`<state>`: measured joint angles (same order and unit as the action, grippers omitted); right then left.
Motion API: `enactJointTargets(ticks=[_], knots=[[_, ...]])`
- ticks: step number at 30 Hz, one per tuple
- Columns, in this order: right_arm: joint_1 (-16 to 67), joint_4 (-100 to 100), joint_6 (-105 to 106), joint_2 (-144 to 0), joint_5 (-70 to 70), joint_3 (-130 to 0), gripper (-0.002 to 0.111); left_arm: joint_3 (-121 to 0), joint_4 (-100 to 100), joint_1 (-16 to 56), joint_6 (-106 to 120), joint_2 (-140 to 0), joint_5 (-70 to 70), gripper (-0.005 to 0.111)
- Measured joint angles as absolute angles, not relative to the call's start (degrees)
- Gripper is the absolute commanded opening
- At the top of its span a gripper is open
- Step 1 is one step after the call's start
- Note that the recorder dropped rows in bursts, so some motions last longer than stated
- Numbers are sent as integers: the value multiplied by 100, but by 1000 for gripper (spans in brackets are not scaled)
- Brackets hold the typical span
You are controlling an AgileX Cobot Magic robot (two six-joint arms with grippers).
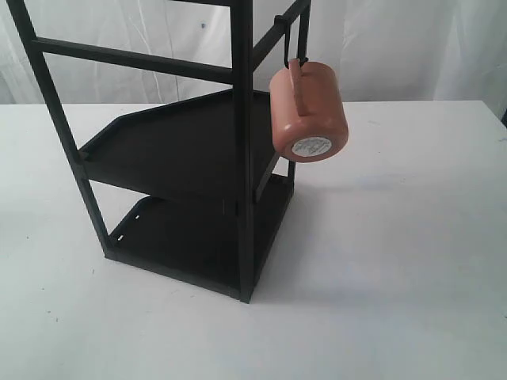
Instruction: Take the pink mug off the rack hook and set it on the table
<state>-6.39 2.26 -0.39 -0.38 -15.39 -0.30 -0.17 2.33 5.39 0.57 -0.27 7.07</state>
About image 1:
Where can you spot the pink ceramic mug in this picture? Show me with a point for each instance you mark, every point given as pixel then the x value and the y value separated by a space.
pixel 308 118

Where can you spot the black metal hook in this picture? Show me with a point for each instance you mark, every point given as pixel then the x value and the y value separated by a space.
pixel 288 43

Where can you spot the black metal shelf rack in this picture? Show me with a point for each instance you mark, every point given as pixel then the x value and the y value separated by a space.
pixel 186 190

